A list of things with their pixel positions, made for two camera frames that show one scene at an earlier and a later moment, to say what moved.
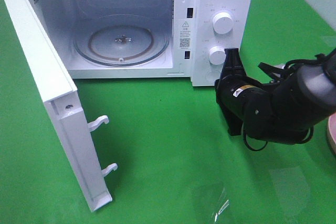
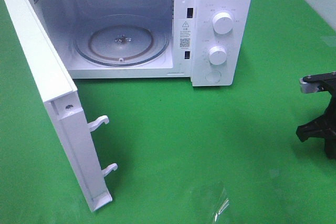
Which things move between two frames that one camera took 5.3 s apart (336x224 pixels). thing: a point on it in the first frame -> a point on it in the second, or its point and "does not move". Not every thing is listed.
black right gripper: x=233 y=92 -> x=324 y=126
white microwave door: x=60 y=96 does not move
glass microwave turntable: x=121 y=40 does not move
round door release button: x=212 y=75 does not move
